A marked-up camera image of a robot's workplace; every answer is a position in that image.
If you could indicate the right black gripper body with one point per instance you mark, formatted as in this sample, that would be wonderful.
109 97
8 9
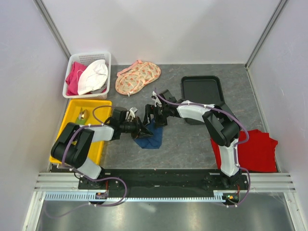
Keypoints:
161 115

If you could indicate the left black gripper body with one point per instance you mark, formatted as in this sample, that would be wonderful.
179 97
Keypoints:
132 127

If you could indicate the blue paper napkin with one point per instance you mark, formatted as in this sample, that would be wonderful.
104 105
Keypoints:
153 142

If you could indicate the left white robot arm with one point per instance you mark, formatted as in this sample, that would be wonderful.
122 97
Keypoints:
72 146

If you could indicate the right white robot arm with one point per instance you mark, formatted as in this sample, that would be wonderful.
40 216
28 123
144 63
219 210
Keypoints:
221 123

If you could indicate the patterned peach oven mitt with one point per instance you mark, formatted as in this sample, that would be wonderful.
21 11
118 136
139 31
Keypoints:
134 78

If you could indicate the black plastic tray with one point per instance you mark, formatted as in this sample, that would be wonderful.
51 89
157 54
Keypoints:
202 89

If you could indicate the white cloth cap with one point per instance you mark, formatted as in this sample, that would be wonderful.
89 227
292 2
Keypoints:
93 78

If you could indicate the pink cloth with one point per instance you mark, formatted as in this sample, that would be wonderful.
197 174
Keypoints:
73 78

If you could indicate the white perforated basket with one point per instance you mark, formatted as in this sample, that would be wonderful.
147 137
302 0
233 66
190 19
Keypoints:
86 59

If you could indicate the red folded cloth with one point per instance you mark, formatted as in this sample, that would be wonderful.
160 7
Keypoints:
257 154

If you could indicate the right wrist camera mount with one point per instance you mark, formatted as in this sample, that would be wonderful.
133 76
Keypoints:
155 98

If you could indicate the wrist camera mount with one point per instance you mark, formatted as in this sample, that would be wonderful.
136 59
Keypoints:
155 98
131 113

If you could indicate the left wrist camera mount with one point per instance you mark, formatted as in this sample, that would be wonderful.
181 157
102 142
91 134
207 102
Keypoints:
131 113

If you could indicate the green handled tool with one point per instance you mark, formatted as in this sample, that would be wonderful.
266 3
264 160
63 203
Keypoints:
82 117

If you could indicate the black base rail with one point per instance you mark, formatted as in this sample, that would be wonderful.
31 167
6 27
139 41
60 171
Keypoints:
150 182

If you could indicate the white toothed cable duct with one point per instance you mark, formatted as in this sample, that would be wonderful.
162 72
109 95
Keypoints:
101 197

